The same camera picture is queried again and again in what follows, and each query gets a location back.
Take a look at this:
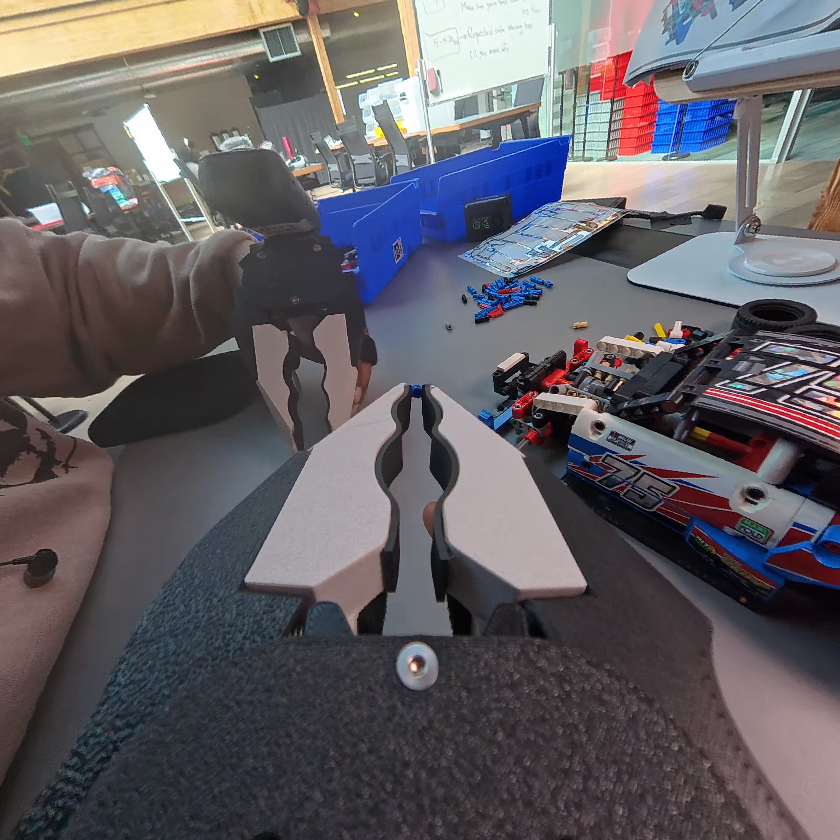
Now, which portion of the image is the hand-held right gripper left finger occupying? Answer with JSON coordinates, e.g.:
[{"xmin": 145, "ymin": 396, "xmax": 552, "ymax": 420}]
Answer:
[{"xmin": 244, "ymin": 382, "xmax": 403, "ymax": 601}]

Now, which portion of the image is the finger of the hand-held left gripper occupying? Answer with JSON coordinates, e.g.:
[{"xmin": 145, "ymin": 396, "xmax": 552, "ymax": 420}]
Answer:
[
  {"xmin": 311, "ymin": 314, "xmax": 361, "ymax": 432},
  {"xmin": 251, "ymin": 323, "xmax": 306, "ymax": 452}
]

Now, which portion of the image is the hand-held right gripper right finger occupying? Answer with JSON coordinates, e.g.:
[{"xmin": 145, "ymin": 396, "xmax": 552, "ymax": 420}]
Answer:
[{"xmin": 422, "ymin": 384, "xmax": 588, "ymax": 601}]

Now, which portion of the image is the instruction booklet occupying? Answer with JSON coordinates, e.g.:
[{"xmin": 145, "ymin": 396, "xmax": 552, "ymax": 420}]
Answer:
[{"xmin": 623, "ymin": 0, "xmax": 840, "ymax": 86}]

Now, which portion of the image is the person's left forearm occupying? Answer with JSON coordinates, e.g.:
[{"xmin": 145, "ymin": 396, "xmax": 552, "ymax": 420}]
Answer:
[{"xmin": 0, "ymin": 220, "xmax": 260, "ymax": 398}]

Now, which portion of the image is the grey desk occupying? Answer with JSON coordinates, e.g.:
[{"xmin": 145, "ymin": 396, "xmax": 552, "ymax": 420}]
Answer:
[{"xmin": 0, "ymin": 223, "xmax": 840, "ymax": 840}]

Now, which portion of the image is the blue plastic bin with label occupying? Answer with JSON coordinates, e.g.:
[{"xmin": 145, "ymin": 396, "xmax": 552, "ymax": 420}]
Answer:
[{"xmin": 316, "ymin": 180, "xmax": 422, "ymax": 306}]

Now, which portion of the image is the black padded wrist rest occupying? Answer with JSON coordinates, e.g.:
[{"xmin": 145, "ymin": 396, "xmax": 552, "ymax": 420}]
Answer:
[{"xmin": 88, "ymin": 354, "xmax": 260, "ymax": 448}]

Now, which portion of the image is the toy brick race car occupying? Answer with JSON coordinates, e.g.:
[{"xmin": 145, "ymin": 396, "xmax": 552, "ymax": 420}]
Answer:
[{"xmin": 478, "ymin": 328, "xmax": 840, "ymax": 608}]

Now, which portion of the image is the pile of blue red pins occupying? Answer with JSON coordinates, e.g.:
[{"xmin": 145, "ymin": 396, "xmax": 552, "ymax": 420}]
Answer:
[{"xmin": 462, "ymin": 276, "xmax": 553, "ymax": 326}]

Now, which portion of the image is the white flipchart on stand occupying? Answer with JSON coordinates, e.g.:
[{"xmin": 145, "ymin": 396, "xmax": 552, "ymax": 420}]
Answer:
[{"xmin": 123, "ymin": 105, "xmax": 217, "ymax": 240}]

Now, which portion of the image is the black device with green display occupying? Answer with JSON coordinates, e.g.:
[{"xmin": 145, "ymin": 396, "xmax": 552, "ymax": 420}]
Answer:
[{"xmin": 465, "ymin": 195, "xmax": 513, "ymax": 242}]

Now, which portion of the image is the large blue plastic bin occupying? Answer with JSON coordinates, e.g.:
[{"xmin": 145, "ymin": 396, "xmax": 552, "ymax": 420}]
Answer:
[{"xmin": 390, "ymin": 134, "xmax": 573, "ymax": 242}]

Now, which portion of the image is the heap of assorted loose bricks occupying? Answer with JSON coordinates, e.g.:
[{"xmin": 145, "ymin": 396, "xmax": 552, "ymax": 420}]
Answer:
[{"xmin": 623, "ymin": 320, "xmax": 710, "ymax": 347}]

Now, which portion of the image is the shiny sticker sheet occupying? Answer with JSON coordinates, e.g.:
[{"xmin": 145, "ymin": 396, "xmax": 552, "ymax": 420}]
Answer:
[{"xmin": 459, "ymin": 202, "xmax": 630, "ymax": 277}]

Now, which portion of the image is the long wooden office table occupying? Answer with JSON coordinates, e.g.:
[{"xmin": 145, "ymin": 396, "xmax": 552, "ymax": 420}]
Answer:
[{"xmin": 292, "ymin": 101, "xmax": 542, "ymax": 178}]

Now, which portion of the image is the person's beige hoodie torso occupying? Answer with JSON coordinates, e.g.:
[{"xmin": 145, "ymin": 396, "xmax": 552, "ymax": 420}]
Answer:
[{"xmin": 0, "ymin": 397, "xmax": 114, "ymax": 782}]

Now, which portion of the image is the whiteboard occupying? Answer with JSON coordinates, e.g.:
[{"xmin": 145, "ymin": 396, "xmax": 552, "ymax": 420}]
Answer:
[{"xmin": 413, "ymin": 0, "xmax": 552, "ymax": 106}]

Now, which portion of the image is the stack of red blue bins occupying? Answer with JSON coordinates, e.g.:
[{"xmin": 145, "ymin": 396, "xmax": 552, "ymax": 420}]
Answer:
[{"xmin": 587, "ymin": 52, "xmax": 739, "ymax": 158}]

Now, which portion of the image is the white book stand tray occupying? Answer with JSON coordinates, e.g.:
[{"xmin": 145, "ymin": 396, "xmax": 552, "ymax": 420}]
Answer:
[{"xmin": 653, "ymin": 36, "xmax": 840, "ymax": 105}]

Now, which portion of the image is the black power cable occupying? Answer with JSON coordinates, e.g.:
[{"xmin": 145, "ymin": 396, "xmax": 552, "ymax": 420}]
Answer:
[{"xmin": 623, "ymin": 203, "xmax": 728, "ymax": 229}]

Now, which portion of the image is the wooden post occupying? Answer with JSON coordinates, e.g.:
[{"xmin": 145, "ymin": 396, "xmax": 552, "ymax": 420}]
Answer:
[{"xmin": 810, "ymin": 177, "xmax": 840, "ymax": 232}]

